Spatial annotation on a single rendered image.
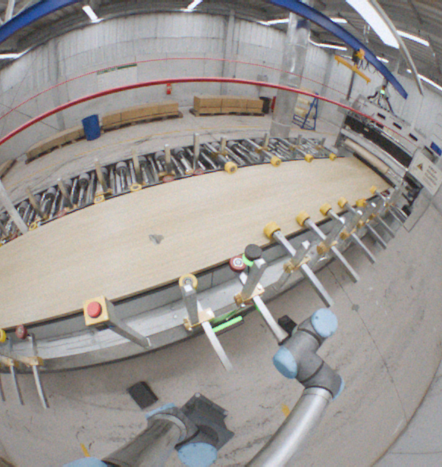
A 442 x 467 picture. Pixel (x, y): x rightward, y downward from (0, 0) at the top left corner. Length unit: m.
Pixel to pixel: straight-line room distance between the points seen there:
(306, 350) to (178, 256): 0.68
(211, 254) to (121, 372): 1.32
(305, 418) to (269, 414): 1.32
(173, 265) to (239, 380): 1.14
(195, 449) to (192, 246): 0.94
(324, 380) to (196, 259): 0.72
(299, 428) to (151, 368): 1.41
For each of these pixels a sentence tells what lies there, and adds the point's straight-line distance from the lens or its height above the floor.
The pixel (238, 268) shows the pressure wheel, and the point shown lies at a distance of 0.88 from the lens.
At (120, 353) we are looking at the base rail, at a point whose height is 0.70.
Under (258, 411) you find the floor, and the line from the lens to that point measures 1.76.
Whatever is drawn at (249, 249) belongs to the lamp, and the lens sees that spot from 0.65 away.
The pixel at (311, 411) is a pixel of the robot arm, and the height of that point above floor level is 1.24.
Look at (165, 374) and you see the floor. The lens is 1.69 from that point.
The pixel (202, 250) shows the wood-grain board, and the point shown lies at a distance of 0.93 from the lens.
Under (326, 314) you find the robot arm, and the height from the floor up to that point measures 1.19.
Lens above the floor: 1.66
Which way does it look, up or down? 49 degrees down
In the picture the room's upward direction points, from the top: 7 degrees clockwise
